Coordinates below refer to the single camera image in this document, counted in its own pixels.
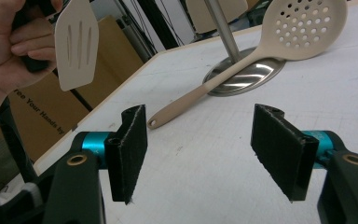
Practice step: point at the brown printed cardboard box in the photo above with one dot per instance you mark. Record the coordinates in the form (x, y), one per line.
(43, 118)

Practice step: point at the beige skimmer spoon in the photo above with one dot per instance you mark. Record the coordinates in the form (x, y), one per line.
(183, 104)

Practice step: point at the black metal frame post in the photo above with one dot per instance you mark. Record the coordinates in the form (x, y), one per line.
(157, 21)

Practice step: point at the steel utensil stand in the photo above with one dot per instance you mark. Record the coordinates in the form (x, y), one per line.
(224, 31)

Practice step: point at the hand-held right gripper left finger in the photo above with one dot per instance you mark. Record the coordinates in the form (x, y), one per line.
(127, 155)

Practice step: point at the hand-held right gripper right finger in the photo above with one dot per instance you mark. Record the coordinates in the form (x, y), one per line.
(284, 152)

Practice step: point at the beige slotted turner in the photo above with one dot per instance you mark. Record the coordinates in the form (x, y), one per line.
(62, 46)

